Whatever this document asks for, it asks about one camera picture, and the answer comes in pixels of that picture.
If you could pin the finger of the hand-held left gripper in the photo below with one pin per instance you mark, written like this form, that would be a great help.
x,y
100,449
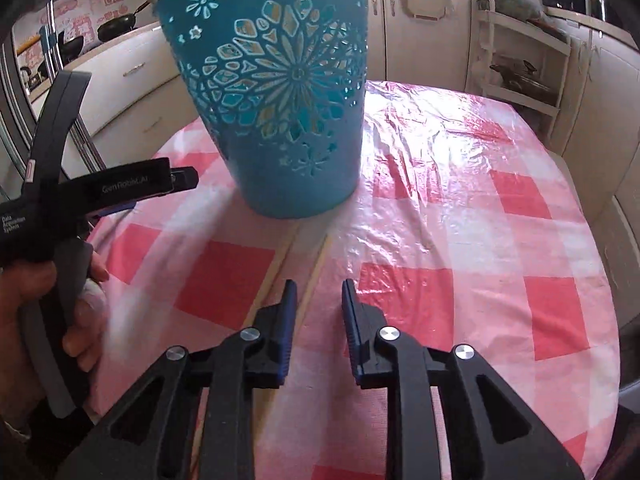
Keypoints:
x,y
182,178
117,208

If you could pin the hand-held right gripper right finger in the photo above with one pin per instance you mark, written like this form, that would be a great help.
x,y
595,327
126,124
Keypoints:
x,y
350,332

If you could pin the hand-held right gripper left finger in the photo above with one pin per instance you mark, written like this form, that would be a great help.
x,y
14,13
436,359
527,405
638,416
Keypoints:
x,y
289,332

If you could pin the blue cut-out plastic basket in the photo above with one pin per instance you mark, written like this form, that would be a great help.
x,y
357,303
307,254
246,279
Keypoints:
x,y
300,170

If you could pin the person's left hand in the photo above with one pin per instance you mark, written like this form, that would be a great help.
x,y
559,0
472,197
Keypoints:
x,y
25,320

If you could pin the stainless steel refrigerator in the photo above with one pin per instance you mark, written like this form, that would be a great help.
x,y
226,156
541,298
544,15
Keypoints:
x,y
15,130

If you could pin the cream drawer cabinet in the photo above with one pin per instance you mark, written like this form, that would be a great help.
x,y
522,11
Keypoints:
x,y
135,90

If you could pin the pink checkered plastic tablecloth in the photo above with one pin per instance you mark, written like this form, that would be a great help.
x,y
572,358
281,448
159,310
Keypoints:
x,y
475,270

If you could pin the small black wok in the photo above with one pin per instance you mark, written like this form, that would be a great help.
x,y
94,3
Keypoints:
x,y
72,50

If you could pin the mop pole with blue clip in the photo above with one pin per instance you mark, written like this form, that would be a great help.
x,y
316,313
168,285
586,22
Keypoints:
x,y
47,42

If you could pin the cream cabinet doors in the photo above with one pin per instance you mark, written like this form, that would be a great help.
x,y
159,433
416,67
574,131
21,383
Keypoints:
x,y
430,50

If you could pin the steel pot with lid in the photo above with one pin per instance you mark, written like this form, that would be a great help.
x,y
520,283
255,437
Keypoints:
x,y
530,85

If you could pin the white shelf rack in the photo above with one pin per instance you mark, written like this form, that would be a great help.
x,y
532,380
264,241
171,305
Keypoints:
x,y
560,60

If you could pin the cream tall cabinet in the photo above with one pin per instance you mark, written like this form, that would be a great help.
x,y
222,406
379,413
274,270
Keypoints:
x,y
610,100

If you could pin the red wall stickers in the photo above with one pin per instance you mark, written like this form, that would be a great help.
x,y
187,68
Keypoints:
x,y
90,15

